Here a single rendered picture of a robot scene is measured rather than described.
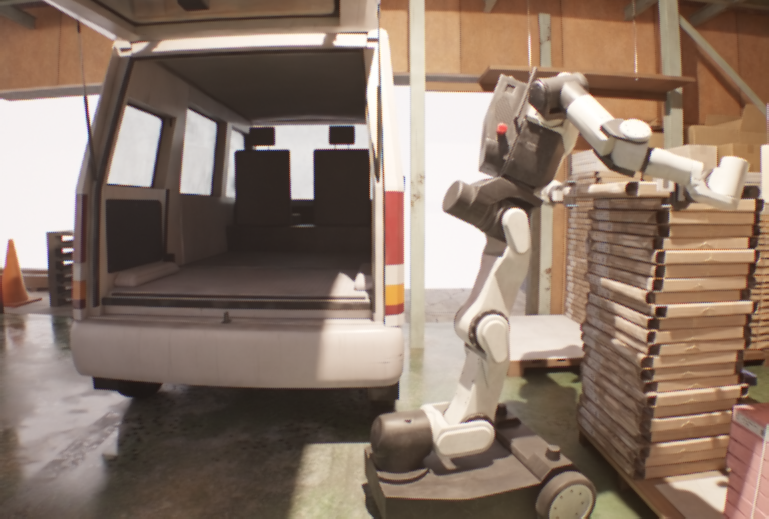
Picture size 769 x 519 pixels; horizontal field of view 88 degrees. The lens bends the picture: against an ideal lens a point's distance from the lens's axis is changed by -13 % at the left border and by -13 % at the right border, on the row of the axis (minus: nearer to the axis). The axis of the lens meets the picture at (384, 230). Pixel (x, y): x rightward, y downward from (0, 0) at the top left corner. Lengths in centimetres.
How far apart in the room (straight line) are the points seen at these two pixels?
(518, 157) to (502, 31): 285
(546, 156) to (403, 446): 100
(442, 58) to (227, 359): 302
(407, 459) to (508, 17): 363
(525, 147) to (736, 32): 412
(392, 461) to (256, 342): 71
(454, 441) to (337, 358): 59
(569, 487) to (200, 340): 142
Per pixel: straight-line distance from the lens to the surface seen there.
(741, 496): 162
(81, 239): 223
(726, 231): 174
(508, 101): 151
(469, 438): 154
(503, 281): 148
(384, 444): 149
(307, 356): 184
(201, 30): 222
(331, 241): 369
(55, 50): 505
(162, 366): 203
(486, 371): 151
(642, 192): 153
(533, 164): 146
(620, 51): 459
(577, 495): 163
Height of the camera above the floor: 102
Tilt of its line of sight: 3 degrees down
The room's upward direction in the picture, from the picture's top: straight up
